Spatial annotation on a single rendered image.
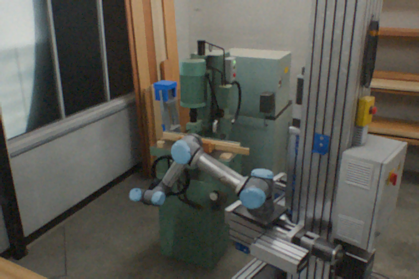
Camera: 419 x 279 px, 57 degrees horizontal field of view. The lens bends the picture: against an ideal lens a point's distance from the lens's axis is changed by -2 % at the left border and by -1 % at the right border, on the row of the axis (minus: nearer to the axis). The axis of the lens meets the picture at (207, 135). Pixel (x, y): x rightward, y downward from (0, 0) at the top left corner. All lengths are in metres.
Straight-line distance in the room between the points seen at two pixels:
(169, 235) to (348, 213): 1.50
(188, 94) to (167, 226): 1.03
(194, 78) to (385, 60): 2.62
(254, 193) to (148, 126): 2.37
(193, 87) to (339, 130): 1.06
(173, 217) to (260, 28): 2.73
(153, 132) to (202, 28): 1.66
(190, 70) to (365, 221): 1.38
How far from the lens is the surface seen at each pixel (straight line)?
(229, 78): 2.87
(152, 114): 4.10
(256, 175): 2.06
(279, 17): 4.81
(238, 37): 4.99
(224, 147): 2.71
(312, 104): 1.99
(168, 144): 2.85
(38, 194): 3.50
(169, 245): 3.14
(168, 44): 4.54
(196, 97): 2.63
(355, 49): 1.87
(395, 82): 4.26
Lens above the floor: 1.95
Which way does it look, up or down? 20 degrees down
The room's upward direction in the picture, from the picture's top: straight up
